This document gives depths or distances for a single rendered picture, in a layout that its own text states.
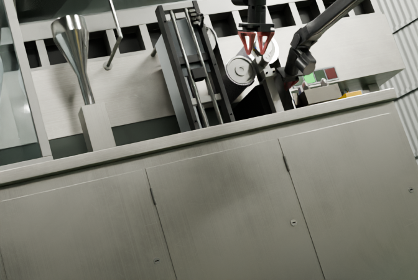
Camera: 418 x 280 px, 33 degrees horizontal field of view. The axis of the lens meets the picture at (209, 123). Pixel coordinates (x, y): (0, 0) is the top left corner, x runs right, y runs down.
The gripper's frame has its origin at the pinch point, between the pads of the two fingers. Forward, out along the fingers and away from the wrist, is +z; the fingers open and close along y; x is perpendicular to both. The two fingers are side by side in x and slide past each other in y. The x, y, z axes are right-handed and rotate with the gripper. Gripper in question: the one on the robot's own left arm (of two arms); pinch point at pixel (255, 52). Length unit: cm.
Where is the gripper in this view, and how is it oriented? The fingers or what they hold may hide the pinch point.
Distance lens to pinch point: 228.1
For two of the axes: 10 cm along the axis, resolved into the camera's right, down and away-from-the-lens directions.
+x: 6.3, 1.4, -7.7
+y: -7.8, 0.9, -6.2
